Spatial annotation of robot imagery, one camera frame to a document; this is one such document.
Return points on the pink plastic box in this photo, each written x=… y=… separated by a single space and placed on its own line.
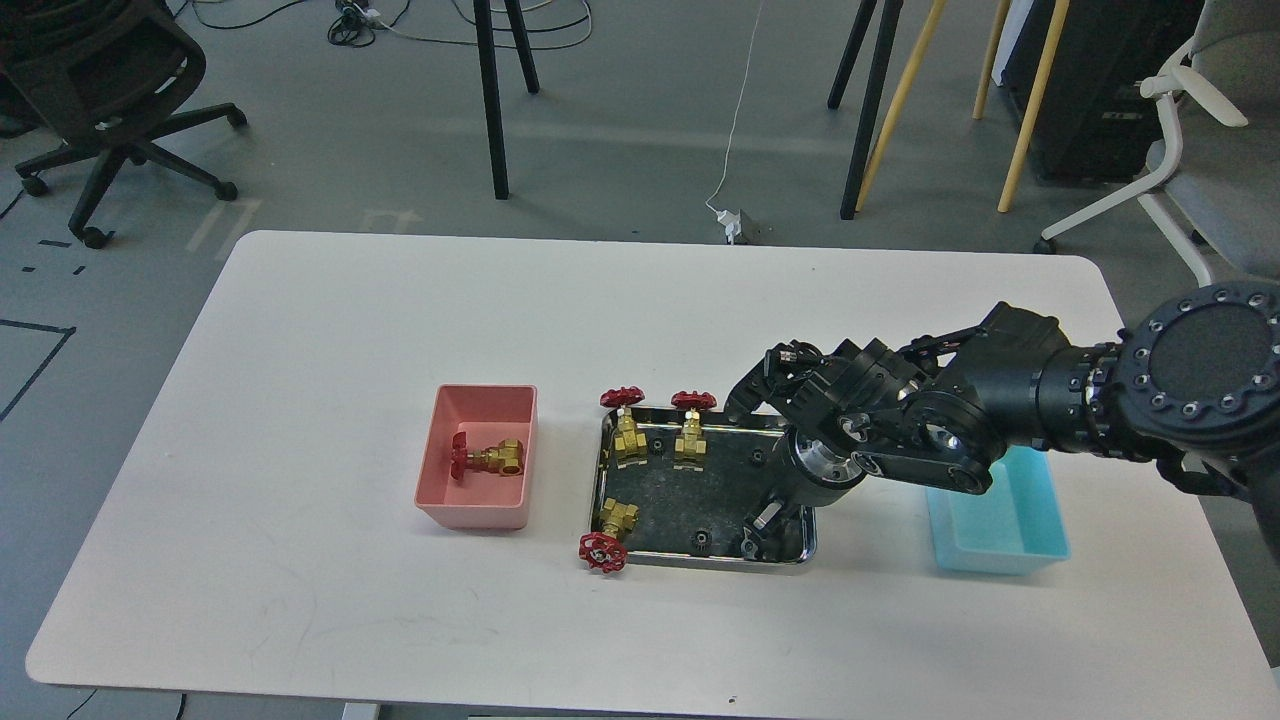
x=488 y=414

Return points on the steel tray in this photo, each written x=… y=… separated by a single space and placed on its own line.
x=674 y=502

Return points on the brass valve top right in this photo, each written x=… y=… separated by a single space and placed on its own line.
x=690 y=442

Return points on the blue plastic box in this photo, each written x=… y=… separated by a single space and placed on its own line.
x=1014 y=528

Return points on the brass valve top left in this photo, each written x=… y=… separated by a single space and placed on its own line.
x=630 y=445

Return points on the white power adapter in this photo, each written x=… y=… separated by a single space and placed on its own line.
x=740 y=229

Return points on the yellow wooden leg right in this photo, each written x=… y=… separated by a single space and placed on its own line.
x=1034 y=103

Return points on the black office chair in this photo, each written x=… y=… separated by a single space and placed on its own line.
x=109 y=78

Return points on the black tripod stand left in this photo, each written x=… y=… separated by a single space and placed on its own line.
x=487 y=55

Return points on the brass valve bottom left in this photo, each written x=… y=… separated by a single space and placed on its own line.
x=604 y=549

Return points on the yellow wooden leg left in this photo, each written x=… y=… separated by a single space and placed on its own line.
x=897 y=103

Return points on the brass valve red handle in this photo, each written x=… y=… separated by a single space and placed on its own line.
x=505 y=459

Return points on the yellow wooden leg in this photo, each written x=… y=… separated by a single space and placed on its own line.
x=1034 y=103
x=897 y=103

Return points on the black tripod leg right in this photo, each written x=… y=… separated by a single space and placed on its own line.
x=871 y=103

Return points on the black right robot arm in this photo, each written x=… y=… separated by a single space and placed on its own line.
x=1192 y=388

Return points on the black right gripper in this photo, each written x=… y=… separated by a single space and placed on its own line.
x=845 y=413

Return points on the white grey office chair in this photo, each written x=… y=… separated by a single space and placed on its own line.
x=1212 y=178

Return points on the small black gear bottom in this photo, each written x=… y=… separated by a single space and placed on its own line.
x=700 y=542

